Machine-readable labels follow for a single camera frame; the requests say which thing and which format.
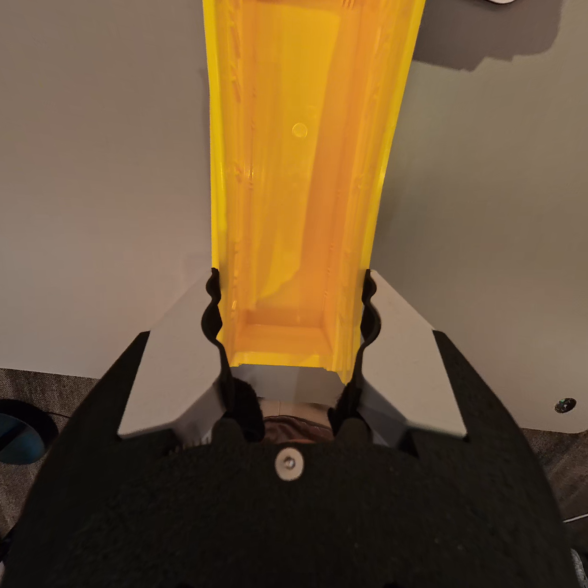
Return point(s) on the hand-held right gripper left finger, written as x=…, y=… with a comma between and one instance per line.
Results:
x=174, y=372

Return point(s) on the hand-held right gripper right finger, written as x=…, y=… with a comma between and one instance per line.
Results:
x=409, y=372

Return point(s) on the yellow plastic bin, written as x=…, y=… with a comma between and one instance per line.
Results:
x=298, y=183

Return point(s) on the grey desk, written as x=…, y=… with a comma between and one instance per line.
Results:
x=92, y=183

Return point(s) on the person's brown sweater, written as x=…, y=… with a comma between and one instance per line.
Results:
x=294, y=427

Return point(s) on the round blue floor base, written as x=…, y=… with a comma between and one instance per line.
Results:
x=23, y=441

